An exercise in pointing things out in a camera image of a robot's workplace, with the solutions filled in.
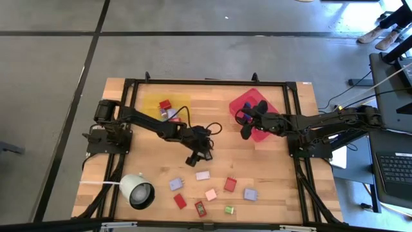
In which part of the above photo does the black laptop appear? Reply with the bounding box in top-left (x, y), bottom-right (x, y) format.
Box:
top-left (368, 128), bottom-right (412, 210)

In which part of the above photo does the black gantry beam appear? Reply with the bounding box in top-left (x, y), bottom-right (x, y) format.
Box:
top-left (0, 217), bottom-right (412, 232)

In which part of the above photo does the grey furniture foot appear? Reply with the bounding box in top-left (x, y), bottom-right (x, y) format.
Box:
top-left (0, 140), bottom-right (26, 155)

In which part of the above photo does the grey side desk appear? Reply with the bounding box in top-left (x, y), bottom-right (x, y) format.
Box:
top-left (368, 51), bottom-right (412, 133)

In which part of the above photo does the red framed case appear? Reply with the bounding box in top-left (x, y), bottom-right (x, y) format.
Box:
top-left (194, 200), bottom-right (208, 218)

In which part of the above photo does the white box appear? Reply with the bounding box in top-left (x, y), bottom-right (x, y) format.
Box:
top-left (195, 170), bottom-right (211, 182)

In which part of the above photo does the red flat box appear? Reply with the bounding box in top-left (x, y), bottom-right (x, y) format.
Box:
top-left (173, 193), bottom-right (188, 210)

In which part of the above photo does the black table frame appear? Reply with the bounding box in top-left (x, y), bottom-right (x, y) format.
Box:
top-left (70, 71), bottom-right (347, 226)

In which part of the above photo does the pink labelled charger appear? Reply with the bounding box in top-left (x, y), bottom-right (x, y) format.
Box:
top-left (204, 188), bottom-right (218, 202)

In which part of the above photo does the yellow translucent bin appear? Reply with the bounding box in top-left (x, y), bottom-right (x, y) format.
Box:
top-left (140, 92), bottom-right (192, 125)

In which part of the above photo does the person's leg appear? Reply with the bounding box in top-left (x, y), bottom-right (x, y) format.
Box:
top-left (379, 2), bottom-right (412, 30)

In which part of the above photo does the white paper sheet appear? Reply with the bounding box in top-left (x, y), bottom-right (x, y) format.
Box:
top-left (330, 144), bottom-right (349, 169)

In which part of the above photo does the red translucent bin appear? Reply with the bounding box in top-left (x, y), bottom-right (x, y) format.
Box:
top-left (229, 88), bottom-right (281, 143)

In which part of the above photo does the black desk leg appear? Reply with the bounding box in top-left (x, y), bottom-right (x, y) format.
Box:
top-left (381, 35), bottom-right (412, 64)

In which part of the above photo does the blue rectangular case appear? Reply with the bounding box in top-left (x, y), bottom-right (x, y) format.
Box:
top-left (242, 102), bottom-right (254, 122)

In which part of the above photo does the person's shoe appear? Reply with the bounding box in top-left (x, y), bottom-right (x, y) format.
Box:
top-left (375, 30), bottom-right (402, 51)
top-left (356, 25), bottom-right (384, 44)

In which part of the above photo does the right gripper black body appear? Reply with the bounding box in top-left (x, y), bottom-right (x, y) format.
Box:
top-left (250, 111), bottom-right (285, 135)

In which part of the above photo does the lavender wall charger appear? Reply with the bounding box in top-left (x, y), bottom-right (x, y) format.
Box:
top-left (243, 188), bottom-right (259, 202)
top-left (169, 177), bottom-right (186, 192)

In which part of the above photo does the red four-port charger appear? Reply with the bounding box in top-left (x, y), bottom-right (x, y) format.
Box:
top-left (223, 176), bottom-right (238, 193)

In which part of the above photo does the white lamp cable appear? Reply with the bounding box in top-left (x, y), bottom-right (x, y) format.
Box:
top-left (79, 180), bottom-right (122, 187)

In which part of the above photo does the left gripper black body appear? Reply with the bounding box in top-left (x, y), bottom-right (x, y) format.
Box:
top-left (183, 125), bottom-right (215, 154)

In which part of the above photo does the white round lamp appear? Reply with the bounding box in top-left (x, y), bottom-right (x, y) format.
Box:
top-left (119, 173), bottom-right (156, 211)

